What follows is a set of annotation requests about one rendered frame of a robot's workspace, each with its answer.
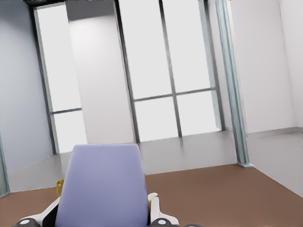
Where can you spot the yellow cup holder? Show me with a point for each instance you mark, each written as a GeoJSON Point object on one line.
{"type": "Point", "coordinates": [57, 187]}

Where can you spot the wide window with grey frame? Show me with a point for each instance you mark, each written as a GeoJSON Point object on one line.
{"type": "Point", "coordinates": [170, 71]}

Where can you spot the narrow window with grey frame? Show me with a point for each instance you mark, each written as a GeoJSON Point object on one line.
{"type": "Point", "coordinates": [59, 71]}

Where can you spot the lavender cup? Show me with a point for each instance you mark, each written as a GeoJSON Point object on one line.
{"type": "Point", "coordinates": [104, 186]}

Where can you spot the silver frame post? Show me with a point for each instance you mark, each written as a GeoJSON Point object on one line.
{"type": "Point", "coordinates": [233, 94]}
{"type": "Point", "coordinates": [3, 175]}

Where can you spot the pale left gripper left finger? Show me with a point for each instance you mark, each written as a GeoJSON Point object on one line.
{"type": "Point", "coordinates": [48, 215]}

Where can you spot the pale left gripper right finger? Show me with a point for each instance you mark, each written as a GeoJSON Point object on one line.
{"type": "Point", "coordinates": [156, 212]}

